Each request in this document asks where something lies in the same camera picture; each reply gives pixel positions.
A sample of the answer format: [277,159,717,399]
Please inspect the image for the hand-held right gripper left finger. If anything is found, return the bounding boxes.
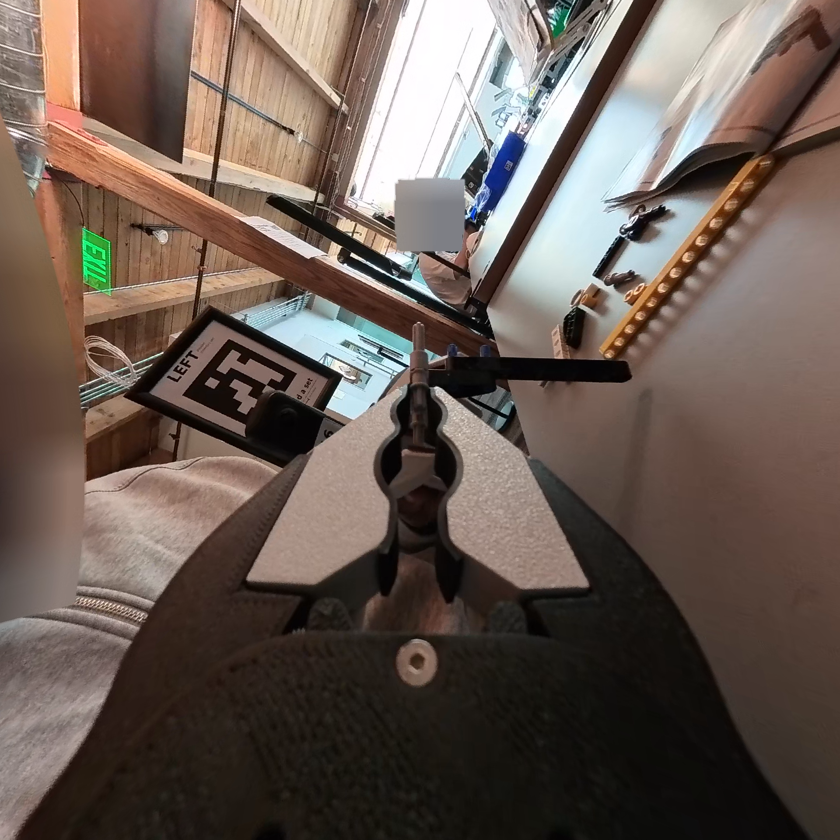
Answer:
[246,389,412,597]

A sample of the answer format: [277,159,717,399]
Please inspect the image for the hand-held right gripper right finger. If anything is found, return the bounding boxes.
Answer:
[428,386,592,602]

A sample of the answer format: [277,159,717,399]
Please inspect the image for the grey lego axle pin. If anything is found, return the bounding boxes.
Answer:
[408,322,435,460]

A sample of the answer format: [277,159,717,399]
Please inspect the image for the black lego beam blue pins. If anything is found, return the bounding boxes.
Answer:
[427,344,632,389]

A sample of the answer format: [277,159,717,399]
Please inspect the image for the person's left forearm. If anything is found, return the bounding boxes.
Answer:
[84,456,309,611]

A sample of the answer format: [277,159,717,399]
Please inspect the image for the long yellow lego beam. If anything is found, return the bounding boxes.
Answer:
[600,152,777,361]

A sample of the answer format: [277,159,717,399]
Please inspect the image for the black lego connector piece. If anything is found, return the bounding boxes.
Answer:
[617,203,669,241]

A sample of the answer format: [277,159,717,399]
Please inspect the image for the lego instruction booklet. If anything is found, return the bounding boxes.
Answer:
[602,0,840,210]

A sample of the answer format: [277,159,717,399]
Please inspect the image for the white paper sheet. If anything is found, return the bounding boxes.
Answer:
[245,214,327,259]

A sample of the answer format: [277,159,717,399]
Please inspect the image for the green exit sign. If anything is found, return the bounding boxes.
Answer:
[81,226,114,298]

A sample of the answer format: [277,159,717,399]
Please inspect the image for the person's grey hoodie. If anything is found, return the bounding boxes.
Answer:
[0,587,221,840]

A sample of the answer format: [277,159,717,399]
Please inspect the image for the blue storage bin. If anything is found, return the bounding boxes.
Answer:
[491,130,528,193]

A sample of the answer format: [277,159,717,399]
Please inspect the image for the black desk frame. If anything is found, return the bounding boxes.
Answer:
[265,193,494,332]

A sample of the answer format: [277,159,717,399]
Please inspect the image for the coil of white wire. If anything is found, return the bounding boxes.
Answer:
[84,335,144,389]

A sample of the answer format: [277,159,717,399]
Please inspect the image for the dark wall panel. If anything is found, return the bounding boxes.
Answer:
[79,0,198,163]

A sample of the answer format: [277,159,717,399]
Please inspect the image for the silver air duct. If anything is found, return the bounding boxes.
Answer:
[0,0,48,179]

